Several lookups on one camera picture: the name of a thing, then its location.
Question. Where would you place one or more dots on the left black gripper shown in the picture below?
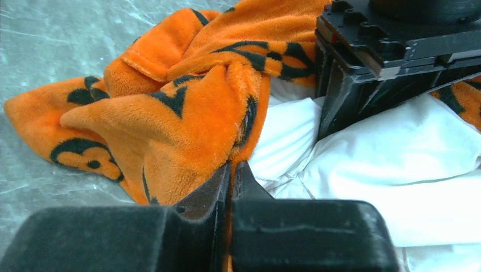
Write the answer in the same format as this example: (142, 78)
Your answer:
(372, 56)

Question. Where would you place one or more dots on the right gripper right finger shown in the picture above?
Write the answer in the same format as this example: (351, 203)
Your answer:
(271, 234)

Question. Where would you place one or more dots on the orange patterned pillowcase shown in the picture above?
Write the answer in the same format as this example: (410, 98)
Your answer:
(185, 98)

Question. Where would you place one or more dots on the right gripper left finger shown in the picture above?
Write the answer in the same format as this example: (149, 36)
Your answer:
(187, 236)

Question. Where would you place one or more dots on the white pillow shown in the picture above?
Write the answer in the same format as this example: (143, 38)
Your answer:
(418, 164)

